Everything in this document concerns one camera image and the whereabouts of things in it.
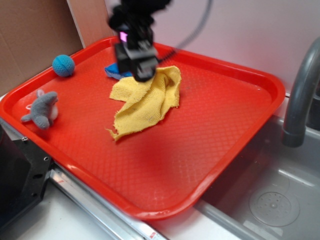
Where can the blue textured ball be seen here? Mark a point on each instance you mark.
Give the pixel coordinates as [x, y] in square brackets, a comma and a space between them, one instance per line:
[63, 65]

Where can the blue sponge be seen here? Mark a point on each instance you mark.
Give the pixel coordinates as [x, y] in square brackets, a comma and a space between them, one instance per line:
[112, 71]

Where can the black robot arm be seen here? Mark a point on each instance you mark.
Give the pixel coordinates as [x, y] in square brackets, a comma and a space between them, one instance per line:
[144, 7]

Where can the black box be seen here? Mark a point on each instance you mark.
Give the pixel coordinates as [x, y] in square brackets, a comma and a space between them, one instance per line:
[145, 69]

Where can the grey sink basin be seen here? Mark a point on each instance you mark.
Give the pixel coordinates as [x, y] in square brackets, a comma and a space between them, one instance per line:
[266, 164]

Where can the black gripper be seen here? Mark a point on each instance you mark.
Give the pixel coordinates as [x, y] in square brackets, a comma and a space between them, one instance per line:
[135, 33]

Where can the brown cardboard panel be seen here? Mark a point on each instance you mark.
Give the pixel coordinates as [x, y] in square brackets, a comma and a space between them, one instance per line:
[34, 32]

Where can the grey plush dolphin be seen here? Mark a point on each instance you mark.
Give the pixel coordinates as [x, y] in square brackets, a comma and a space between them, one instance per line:
[43, 110]

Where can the grey faucet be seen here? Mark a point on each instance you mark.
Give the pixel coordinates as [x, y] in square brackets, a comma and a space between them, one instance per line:
[303, 109]

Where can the black metal bracket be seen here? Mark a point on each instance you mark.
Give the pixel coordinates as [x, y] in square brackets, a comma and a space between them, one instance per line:
[24, 172]

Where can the red plastic tray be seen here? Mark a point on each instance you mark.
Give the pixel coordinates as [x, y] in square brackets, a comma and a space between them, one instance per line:
[163, 170]

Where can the sink drain strainer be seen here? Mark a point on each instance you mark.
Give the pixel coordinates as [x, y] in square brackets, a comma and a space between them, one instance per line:
[273, 208]

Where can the yellow cloth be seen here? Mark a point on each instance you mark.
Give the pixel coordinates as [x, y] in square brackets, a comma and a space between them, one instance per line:
[145, 103]

